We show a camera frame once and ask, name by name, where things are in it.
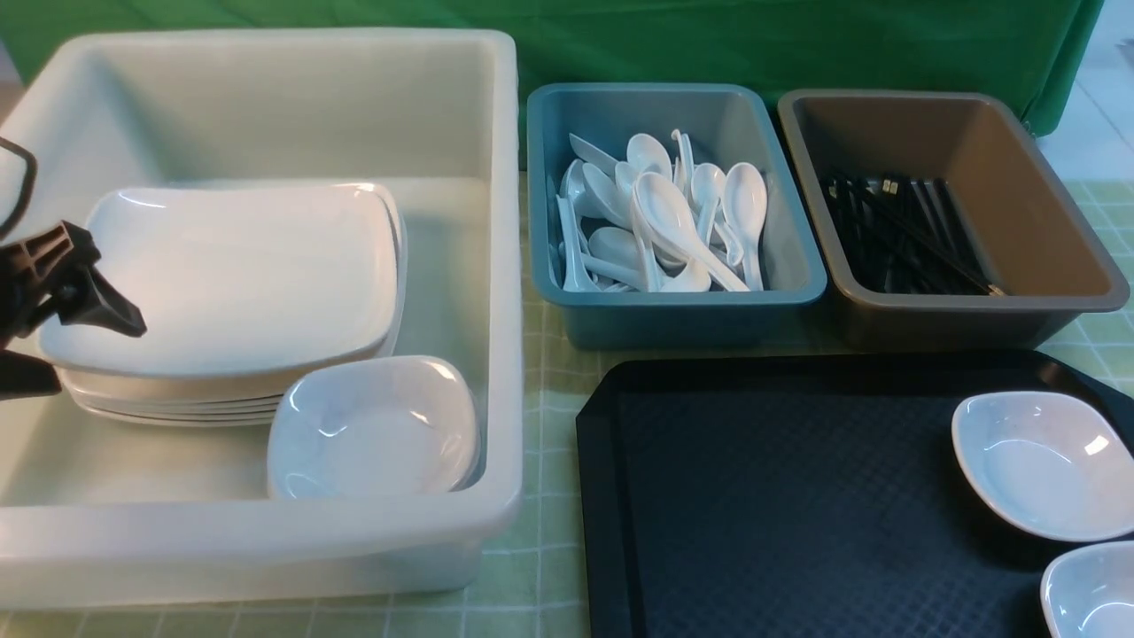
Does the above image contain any white small bowl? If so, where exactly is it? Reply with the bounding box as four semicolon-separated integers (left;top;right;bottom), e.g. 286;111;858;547
1040;541;1133;637

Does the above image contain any stack of white small bowls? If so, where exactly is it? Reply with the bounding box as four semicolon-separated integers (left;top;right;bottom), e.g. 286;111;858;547
266;355;482;500

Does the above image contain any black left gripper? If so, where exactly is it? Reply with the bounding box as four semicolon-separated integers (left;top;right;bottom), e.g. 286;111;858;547
0;222;147;402

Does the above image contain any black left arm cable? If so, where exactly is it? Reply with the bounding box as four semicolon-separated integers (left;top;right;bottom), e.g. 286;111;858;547
0;136;39;243

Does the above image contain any white square side dish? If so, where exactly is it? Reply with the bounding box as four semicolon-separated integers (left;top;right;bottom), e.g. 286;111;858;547
951;391;1133;542

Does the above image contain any large white plastic tub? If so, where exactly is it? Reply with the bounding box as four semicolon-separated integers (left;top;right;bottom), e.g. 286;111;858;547
3;27;524;610

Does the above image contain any pile of black chopsticks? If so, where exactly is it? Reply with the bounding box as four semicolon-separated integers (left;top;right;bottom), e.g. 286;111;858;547
819;170;1006;296

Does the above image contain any green checkered table mat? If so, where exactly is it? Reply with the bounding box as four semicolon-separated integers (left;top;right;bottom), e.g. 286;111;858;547
0;173;1134;638

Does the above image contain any brown plastic chopstick bin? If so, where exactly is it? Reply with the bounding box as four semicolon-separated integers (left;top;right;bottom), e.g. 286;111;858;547
777;90;1129;352

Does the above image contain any pile of white spoons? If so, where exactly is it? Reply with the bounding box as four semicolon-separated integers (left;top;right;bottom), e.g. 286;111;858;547
552;129;770;294

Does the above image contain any black serving tray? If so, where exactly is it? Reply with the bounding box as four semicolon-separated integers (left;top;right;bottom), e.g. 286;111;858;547
575;350;1131;637

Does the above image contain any stack of white square plates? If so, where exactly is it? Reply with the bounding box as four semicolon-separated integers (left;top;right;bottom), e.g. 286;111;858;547
56;182;408;428

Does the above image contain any teal plastic spoon bin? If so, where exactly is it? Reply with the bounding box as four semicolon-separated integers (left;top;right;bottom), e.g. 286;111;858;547
526;83;827;350

